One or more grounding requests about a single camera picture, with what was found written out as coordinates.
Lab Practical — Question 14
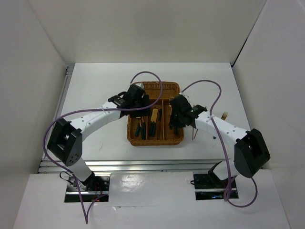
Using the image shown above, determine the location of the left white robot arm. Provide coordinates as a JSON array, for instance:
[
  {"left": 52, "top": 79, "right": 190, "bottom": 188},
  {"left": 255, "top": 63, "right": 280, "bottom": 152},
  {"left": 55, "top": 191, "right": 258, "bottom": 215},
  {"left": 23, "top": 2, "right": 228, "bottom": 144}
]
[{"left": 47, "top": 83, "right": 150, "bottom": 190}]

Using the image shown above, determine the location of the gold knife green handle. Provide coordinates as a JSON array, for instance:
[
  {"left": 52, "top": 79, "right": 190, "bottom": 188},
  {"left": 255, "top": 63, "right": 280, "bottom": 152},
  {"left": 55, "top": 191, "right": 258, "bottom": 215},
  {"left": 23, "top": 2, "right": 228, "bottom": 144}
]
[
  {"left": 152, "top": 108, "right": 158, "bottom": 137},
  {"left": 149, "top": 115, "right": 153, "bottom": 137}
]

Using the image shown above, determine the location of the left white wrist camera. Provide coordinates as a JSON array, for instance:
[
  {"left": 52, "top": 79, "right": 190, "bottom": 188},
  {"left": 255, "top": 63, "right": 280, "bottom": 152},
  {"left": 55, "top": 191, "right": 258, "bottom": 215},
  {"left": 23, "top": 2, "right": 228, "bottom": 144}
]
[{"left": 133, "top": 82, "right": 144, "bottom": 89}]

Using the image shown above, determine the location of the large gold spoon green handle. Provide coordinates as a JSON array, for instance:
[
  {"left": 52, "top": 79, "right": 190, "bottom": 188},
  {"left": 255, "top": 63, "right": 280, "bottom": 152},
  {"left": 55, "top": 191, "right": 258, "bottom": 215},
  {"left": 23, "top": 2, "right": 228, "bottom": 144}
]
[{"left": 141, "top": 117, "right": 146, "bottom": 140}]

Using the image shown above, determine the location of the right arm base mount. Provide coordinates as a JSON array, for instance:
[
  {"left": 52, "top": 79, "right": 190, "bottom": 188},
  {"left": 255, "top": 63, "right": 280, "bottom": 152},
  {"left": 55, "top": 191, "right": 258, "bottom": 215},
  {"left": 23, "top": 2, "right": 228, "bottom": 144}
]
[{"left": 190, "top": 162, "right": 228, "bottom": 200}]

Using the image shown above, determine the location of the wicker cutlery tray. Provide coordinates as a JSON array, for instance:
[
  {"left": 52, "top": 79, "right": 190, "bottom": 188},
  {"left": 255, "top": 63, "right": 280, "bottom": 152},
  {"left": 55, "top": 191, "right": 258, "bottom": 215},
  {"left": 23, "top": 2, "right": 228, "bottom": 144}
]
[{"left": 127, "top": 82, "right": 184, "bottom": 146}]

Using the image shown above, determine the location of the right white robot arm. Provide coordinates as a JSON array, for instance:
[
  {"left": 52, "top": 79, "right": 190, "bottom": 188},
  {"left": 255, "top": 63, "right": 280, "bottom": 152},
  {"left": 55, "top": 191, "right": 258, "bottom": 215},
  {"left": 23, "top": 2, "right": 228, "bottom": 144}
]
[{"left": 169, "top": 95, "right": 271, "bottom": 187}]

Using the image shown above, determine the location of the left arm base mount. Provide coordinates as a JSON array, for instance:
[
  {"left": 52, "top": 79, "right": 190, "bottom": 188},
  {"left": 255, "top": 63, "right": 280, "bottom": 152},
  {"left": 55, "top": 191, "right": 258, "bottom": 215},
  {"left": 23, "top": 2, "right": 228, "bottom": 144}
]
[{"left": 59, "top": 172, "right": 110, "bottom": 203}]

